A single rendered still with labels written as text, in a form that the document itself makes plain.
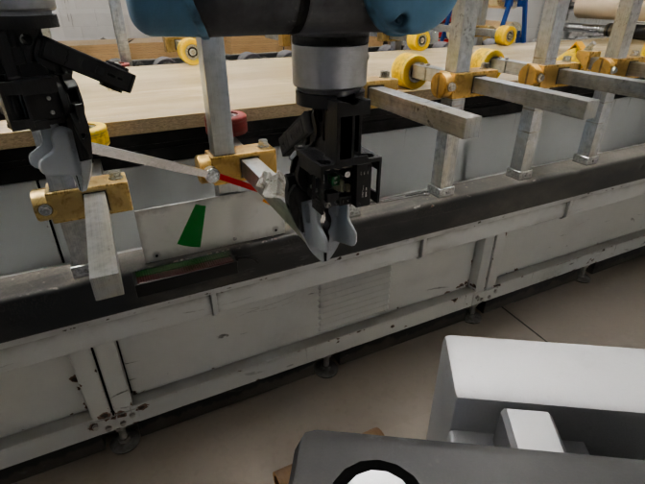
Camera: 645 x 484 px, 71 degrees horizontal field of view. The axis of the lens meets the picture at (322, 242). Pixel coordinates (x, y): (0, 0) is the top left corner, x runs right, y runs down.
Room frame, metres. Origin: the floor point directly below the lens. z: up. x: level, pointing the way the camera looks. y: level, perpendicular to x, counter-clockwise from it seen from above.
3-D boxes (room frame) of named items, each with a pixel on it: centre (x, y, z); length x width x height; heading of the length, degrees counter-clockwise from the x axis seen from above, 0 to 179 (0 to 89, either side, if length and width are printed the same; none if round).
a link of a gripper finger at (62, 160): (0.54, 0.32, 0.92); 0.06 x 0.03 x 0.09; 136
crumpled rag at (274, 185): (0.62, 0.06, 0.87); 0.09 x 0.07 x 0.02; 26
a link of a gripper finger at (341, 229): (0.48, -0.02, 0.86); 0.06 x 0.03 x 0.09; 26
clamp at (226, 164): (0.77, 0.15, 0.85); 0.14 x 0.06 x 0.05; 116
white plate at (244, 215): (0.72, 0.19, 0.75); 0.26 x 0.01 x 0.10; 116
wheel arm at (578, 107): (0.97, -0.33, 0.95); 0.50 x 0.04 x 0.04; 26
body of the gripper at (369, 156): (0.47, -0.01, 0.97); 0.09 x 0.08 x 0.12; 26
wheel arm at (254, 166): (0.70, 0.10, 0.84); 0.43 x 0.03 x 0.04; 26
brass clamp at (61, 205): (0.66, 0.38, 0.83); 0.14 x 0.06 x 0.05; 116
